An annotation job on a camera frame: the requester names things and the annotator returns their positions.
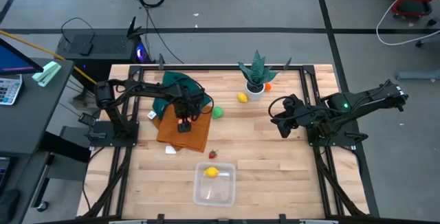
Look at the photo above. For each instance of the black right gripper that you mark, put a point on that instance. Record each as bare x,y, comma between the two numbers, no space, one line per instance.
294,110

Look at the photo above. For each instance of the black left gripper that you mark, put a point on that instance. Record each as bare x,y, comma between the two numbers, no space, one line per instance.
189,102

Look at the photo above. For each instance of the green toy fruit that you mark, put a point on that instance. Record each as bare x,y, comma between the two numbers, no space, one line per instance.
217,112

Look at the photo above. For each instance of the red toy strawberry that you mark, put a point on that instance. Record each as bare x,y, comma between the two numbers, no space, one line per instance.
213,154

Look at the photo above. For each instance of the orange toy vegetable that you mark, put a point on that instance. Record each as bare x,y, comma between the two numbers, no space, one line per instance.
267,86

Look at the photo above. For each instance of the yellow toy lemon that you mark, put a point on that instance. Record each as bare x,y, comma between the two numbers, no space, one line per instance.
242,97
211,171

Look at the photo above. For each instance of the clear plastic tupperware container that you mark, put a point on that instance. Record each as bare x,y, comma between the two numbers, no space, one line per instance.
214,193

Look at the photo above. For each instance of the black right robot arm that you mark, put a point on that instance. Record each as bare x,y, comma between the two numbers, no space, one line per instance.
364,100

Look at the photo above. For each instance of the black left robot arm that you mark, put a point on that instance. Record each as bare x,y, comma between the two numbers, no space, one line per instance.
144,88

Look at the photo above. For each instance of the orange-brown cloth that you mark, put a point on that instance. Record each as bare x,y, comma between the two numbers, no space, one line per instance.
185,138

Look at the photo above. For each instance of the small white object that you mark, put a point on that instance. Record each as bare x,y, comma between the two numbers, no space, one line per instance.
170,149

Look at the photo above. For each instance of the small white tag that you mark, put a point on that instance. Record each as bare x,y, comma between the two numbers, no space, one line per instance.
151,114

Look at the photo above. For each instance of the dark teal cloth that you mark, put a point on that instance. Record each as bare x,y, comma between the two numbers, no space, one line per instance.
172,79

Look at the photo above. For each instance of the potted plant in white pot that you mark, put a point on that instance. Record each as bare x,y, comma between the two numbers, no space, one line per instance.
256,76

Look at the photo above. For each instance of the black wifi antenna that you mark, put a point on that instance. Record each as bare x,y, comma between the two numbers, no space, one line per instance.
131,28

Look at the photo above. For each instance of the black computer tower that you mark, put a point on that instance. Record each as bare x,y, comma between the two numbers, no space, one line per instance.
99,45

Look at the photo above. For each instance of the small black box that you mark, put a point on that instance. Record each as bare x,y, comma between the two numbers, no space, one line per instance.
86,48

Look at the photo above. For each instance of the grey table foot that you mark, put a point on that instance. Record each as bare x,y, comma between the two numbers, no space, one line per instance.
417,75

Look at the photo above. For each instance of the mint green stapler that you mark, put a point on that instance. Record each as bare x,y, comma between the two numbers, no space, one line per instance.
46,74

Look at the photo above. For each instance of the black desk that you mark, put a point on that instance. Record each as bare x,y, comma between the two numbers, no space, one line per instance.
31,124

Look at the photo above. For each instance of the grey calculator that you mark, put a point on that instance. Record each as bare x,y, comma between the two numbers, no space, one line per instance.
8,90

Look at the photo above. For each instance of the computer monitor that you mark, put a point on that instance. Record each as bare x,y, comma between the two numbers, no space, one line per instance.
13,60

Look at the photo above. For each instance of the black aluminium table frame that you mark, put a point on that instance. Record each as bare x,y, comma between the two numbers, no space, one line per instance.
206,68

